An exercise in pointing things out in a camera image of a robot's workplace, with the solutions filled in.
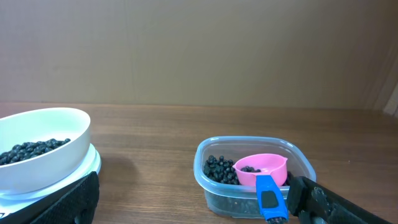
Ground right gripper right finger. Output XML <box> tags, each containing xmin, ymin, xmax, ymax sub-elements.
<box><xmin>287</xmin><ymin>176</ymin><xmax>390</xmax><ymax>224</ymax></box>

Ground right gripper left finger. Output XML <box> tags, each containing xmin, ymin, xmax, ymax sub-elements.
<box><xmin>1</xmin><ymin>171</ymin><xmax>100</xmax><ymax>224</ymax></box>

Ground pink scoop with blue handle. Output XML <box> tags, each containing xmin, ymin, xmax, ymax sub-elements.
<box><xmin>233</xmin><ymin>154</ymin><xmax>289</xmax><ymax>223</ymax></box>

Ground white bowl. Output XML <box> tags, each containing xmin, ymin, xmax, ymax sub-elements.
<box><xmin>1</xmin><ymin>108</ymin><xmax>91</xmax><ymax>195</ymax></box>

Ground white digital kitchen scale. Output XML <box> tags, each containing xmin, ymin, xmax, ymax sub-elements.
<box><xmin>1</xmin><ymin>144</ymin><xmax>101</xmax><ymax>218</ymax></box>

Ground black beans in bowl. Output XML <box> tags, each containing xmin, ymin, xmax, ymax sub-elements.
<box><xmin>1</xmin><ymin>138</ymin><xmax>71</xmax><ymax>166</ymax></box>

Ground clear plastic food container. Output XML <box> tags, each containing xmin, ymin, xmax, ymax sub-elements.
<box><xmin>193</xmin><ymin>136</ymin><xmax>317</xmax><ymax>219</ymax></box>

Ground black beans in container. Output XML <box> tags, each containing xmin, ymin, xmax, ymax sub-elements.
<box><xmin>203</xmin><ymin>154</ymin><xmax>293</xmax><ymax>187</ymax></box>

